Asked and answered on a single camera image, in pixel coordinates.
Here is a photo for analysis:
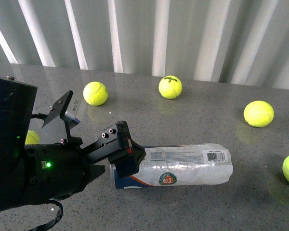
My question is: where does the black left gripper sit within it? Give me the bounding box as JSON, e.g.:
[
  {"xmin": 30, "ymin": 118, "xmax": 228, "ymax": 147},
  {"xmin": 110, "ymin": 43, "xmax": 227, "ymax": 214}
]
[{"xmin": 24, "ymin": 121, "xmax": 146, "ymax": 205}]

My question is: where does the clear Wilson tennis can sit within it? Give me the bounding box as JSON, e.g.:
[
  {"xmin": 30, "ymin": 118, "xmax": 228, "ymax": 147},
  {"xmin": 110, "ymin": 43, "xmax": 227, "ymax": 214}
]
[{"xmin": 110, "ymin": 143, "xmax": 233, "ymax": 189}]

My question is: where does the plain middle tennis ball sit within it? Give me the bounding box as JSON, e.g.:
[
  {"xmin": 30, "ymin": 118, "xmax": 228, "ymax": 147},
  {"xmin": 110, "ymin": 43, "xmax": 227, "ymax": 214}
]
[{"xmin": 83, "ymin": 82, "xmax": 108, "ymax": 106}]

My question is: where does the plain tennis ball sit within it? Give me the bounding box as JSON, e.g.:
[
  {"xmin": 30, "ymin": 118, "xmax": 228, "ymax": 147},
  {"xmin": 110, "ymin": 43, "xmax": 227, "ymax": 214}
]
[
  {"xmin": 83, "ymin": 82, "xmax": 108, "ymax": 106},
  {"xmin": 243, "ymin": 101, "xmax": 275, "ymax": 128}
]

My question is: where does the far Wilson tennis ball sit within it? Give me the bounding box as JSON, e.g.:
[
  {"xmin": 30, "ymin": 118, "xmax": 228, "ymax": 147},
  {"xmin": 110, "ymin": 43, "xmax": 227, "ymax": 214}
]
[{"xmin": 158, "ymin": 76, "xmax": 183, "ymax": 99}]

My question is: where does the wilson tennis ball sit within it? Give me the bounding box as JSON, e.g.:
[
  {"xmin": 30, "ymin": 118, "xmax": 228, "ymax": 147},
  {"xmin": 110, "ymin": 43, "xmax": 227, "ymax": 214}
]
[
  {"xmin": 25, "ymin": 130, "xmax": 39, "ymax": 145},
  {"xmin": 158, "ymin": 76, "xmax": 183, "ymax": 99}
]

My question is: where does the near Wilson tennis ball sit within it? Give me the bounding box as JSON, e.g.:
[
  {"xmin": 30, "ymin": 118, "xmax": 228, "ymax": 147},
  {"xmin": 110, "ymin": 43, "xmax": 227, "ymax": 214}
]
[{"xmin": 25, "ymin": 130, "xmax": 39, "ymax": 145}]

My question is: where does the right plain tennis ball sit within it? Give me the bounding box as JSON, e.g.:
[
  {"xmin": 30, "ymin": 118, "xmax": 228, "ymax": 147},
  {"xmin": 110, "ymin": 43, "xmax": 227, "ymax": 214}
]
[{"xmin": 243, "ymin": 101, "xmax": 275, "ymax": 128}]

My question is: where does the white pleated curtain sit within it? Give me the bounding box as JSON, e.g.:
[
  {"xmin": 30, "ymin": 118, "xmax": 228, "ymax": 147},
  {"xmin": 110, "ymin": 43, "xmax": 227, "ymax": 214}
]
[{"xmin": 0, "ymin": 0, "xmax": 289, "ymax": 90}]

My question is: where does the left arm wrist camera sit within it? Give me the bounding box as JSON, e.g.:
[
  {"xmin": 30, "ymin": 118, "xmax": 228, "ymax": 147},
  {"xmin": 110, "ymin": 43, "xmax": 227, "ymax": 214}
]
[{"xmin": 40, "ymin": 90, "xmax": 86, "ymax": 144}]

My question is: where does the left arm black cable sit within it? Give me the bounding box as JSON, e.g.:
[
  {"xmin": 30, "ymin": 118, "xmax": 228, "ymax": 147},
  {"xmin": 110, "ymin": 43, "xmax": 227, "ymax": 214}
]
[{"xmin": 26, "ymin": 200, "xmax": 64, "ymax": 231}]

